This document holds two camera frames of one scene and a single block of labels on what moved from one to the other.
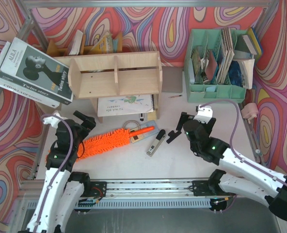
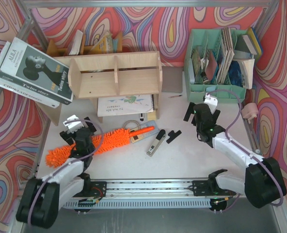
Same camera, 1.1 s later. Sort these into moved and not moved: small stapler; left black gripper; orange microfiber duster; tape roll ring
Moved: left black gripper
Not moved: tape roll ring; small stapler; orange microfiber duster
